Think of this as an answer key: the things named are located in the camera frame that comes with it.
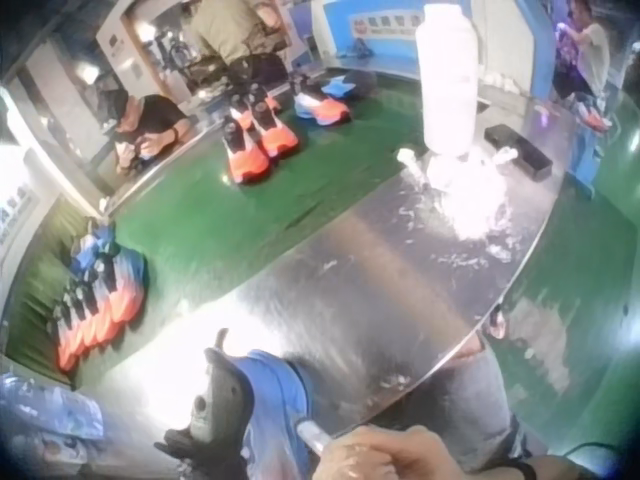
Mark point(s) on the blue and white machine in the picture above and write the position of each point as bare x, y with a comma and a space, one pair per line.
380, 30

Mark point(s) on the person's right fingers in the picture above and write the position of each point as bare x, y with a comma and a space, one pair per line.
390, 450

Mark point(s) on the tall white plastic bottle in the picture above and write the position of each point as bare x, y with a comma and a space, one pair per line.
446, 80

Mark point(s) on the row of white lumps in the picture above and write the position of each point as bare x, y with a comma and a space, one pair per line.
500, 82

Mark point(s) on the black rectangular box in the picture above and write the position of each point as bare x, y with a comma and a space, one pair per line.
520, 150

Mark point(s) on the heap of white glue residue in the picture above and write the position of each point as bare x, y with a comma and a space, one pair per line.
462, 195

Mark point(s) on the small white tube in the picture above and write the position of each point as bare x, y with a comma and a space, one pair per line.
505, 156
410, 159

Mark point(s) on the black wrist band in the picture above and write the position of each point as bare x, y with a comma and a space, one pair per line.
524, 470

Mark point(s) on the row of blue orange shoes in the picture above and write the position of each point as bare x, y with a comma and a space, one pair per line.
102, 300

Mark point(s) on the person's right hand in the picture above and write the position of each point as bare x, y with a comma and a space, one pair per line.
400, 462

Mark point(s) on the heap of clear plastic bags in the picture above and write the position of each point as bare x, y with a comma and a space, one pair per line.
50, 425

